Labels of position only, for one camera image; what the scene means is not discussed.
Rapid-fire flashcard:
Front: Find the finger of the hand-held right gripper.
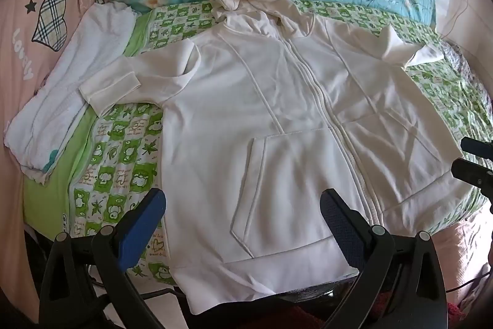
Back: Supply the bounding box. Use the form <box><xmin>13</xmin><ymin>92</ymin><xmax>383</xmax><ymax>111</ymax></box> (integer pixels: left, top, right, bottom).
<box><xmin>451</xmin><ymin>158</ymin><xmax>493</xmax><ymax>215</ymax></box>
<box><xmin>461</xmin><ymin>137</ymin><xmax>493</xmax><ymax>161</ymax></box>

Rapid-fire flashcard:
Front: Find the white folded garment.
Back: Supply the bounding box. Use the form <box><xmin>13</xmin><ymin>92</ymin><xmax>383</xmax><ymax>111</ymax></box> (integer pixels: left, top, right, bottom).
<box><xmin>4</xmin><ymin>1</ymin><xmax>136</xmax><ymax>186</ymax></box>

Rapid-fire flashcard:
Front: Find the pink heart-print blanket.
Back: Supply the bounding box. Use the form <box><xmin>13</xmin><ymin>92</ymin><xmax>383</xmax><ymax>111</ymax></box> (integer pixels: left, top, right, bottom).
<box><xmin>0</xmin><ymin>0</ymin><xmax>99</xmax><ymax>324</ymax></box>

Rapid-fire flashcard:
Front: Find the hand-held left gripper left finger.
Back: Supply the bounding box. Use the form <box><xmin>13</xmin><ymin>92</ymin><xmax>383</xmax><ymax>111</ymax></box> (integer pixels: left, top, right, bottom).
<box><xmin>39</xmin><ymin>188</ymin><xmax>167</xmax><ymax>329</ymax></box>

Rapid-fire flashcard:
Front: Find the green checked bed sheet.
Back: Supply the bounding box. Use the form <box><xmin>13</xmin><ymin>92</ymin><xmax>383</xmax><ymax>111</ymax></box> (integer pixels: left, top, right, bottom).
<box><xmin>22</xmin><ymin>0</ymin><xmax>493</xmax><ymax>285</ymax></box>

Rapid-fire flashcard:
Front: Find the white zip hoodie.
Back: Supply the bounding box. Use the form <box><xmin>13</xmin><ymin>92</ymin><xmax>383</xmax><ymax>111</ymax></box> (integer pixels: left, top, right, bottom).
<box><xmin>79</xmin><ymin>0</ymin><xmax>474</xmax><ymax>317</ymax></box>

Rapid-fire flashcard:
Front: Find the thin wall cable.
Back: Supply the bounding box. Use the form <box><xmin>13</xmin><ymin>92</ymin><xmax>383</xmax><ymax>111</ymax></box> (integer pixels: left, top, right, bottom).
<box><xmin>442</xmin><ymin>0</ymin><xmax>471</xmax><ymax>41</ymax></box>

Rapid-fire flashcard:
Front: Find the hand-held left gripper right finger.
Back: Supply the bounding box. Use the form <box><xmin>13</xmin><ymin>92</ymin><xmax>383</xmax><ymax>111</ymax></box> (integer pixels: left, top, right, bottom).
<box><xmin>320</xmin><ymin>188</ymin><xmax>450</xmax><ymax>329</ymax></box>

